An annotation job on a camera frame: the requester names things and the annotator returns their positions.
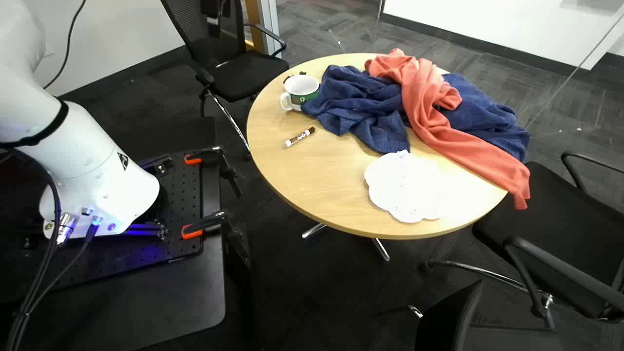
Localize black office chair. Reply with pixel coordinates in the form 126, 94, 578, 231
159, 0, 292, 122

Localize blue towel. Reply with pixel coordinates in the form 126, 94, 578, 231
299, 63, 531, 164

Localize thin black wall cable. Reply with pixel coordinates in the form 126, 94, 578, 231
40, 0, 89, 92

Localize black armchair with armrests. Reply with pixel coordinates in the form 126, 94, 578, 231
424, 151, 624, 332

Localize orange cloth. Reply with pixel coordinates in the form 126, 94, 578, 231
362, 47, 533, 213

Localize white lace doily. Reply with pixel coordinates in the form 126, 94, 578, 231
362, 149, 471, 227

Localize brown Expo marker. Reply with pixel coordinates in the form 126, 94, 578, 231
282, 125, 317, 151

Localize black chair backrest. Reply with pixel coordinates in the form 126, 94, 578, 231
407, 280, 568, 351

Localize black robot stand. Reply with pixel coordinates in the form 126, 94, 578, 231
0, 229, 229, 351

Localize metal table legs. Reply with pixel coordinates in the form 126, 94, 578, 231
297, 221, 393, 266

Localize yellow wooden post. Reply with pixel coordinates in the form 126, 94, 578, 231
241, 0, 282, 55

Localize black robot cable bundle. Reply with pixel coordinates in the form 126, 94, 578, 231
0, 147, 100, 351

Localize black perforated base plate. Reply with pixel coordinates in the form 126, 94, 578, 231
0, 147, 227, 289

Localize white and green mug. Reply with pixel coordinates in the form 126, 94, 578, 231
278, 71, 321, 116

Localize orange and black clamp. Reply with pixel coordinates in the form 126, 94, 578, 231
178, 209, 229, 242
180, 145, 225, 168

